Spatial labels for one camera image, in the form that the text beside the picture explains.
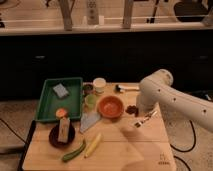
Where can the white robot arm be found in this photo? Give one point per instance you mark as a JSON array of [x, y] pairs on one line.
[[157, 88]]

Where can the green plastic tray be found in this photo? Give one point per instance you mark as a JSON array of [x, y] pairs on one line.
[[50, 102]]

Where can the dark round plate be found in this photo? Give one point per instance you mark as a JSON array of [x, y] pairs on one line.
[[53, 137]]

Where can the green cucumber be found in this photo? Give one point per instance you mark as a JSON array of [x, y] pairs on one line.
[[75, 153]]

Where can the grey blue cloth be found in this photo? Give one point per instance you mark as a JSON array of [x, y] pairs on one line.
[[88, 120]]

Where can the red orange bowl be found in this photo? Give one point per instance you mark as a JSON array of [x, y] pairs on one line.
[[110, 107]]

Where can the metal fork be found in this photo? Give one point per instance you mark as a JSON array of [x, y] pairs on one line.
[[145, 119]]

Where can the yellow banana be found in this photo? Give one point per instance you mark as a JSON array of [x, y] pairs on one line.
[[92, 146]]

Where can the beige box on plate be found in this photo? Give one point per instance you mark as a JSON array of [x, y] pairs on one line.
[[64, 130]]

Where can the light green cup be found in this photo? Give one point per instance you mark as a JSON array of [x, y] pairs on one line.
[[90, 101]]

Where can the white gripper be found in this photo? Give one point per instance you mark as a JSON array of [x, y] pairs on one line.
[[145, 105]]

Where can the blue grey sponge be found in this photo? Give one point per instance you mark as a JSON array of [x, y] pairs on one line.
[[60, 91]]

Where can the small dark bowl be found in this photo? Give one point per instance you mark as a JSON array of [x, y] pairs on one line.
[[87, 89]]

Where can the dark purple grape bunch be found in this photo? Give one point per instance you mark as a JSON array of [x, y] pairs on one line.
[[132, 109]]

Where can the orange fruit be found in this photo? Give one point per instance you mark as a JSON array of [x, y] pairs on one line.
[[61, 112]]

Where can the white cup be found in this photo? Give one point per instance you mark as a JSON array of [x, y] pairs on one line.
[[99, 84]]

